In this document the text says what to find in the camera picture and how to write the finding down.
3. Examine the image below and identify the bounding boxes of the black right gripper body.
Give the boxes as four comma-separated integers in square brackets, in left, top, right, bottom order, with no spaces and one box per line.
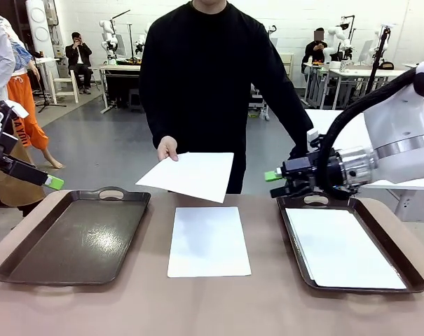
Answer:
[282,150,343,200]

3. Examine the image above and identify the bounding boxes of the person's right forearm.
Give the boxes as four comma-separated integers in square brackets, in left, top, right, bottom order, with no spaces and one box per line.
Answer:
[141,101,177,150]

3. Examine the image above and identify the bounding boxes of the person's left forearm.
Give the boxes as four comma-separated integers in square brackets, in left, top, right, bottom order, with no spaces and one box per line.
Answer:
[267,80,315,148]

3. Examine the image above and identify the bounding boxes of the person's right hand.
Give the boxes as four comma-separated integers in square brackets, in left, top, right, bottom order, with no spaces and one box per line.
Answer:
[157,135,180,162]

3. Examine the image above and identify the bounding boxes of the mannequin in orange trousers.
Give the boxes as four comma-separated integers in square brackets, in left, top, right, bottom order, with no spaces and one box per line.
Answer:
[6,26,64,169]

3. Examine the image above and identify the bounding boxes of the brown plastic serving tray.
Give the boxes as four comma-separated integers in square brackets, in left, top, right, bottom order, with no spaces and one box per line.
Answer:
[0,186,152,286]
[276,191,424,294]

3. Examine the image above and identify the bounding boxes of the black floor stand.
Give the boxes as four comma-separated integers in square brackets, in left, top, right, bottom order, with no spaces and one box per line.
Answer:
[31,52,67,113]

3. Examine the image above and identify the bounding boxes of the white rolling stand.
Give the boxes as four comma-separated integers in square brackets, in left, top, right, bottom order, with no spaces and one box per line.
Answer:
[248,83,271,122]

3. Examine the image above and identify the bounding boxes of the white A4 paper stack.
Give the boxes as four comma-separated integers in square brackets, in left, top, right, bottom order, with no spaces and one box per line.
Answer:
[167,206,252,279]

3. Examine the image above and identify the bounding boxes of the white chair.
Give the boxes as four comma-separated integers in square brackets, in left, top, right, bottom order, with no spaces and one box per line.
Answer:
[53,68,80,105]

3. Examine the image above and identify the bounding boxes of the white drawer cabinet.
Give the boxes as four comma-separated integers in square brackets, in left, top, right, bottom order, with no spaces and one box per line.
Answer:
[281,52,295,80]

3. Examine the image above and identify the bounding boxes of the long white desk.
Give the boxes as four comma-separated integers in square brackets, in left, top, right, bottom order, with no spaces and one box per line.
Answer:
[302,62,424,126]

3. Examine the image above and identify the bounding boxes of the person in black sweater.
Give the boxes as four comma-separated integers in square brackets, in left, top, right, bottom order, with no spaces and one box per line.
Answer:
[139,0,315,195]

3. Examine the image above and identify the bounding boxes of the seated person dark clothes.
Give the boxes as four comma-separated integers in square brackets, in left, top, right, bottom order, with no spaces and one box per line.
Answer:
[301,28,330,76]

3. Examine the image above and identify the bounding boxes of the seated person black jacket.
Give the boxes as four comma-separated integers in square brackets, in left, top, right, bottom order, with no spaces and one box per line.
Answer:
[64,31,93,95]

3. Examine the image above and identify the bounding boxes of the white tower air conditioner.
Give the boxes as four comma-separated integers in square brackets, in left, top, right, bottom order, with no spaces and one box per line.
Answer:
[25,0,55,59]

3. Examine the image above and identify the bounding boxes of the grey stool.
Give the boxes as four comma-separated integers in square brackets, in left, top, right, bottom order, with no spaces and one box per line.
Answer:
[129,87,142,113]

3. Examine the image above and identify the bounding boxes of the black tripod stand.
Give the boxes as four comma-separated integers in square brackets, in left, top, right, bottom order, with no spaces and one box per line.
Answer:
[364,24,397,95]

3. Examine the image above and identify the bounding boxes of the computer monitor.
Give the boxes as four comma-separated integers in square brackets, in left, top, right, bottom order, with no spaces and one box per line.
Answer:
[357,38,374,64]

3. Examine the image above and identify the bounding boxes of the white workbench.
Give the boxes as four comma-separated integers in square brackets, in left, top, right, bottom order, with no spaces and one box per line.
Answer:
[99,64,142,115]

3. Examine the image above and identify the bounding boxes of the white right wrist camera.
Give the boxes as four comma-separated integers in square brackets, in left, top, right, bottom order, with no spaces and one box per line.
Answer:
[305,128,321,148]

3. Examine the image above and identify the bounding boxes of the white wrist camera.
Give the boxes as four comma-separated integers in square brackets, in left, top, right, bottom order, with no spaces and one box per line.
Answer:
[0,99,29,127]
[305,128,321,148]

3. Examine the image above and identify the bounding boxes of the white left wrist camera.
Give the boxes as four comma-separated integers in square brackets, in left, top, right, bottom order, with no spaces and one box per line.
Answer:
[0,99,29,127]

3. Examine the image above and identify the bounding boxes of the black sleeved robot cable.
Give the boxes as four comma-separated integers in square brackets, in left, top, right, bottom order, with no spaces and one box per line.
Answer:
[316,66,423,199]

